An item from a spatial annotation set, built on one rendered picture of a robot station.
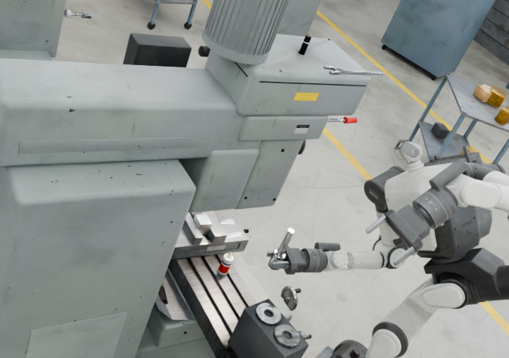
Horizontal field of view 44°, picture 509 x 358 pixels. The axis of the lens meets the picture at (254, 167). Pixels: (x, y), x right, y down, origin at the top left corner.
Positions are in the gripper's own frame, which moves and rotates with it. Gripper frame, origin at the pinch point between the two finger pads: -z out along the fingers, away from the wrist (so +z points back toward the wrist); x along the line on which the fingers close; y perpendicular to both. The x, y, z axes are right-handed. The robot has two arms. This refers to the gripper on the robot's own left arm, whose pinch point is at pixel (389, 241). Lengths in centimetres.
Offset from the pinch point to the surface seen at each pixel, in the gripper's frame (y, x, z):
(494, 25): -675, 351, 502
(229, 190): -29, 52, -22
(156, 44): -5, 99, -14
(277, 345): -55, 9, -39
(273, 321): -57, 17, -35
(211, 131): -3, 58, -18
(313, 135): -29, 51, 11
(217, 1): 23, 75, 3
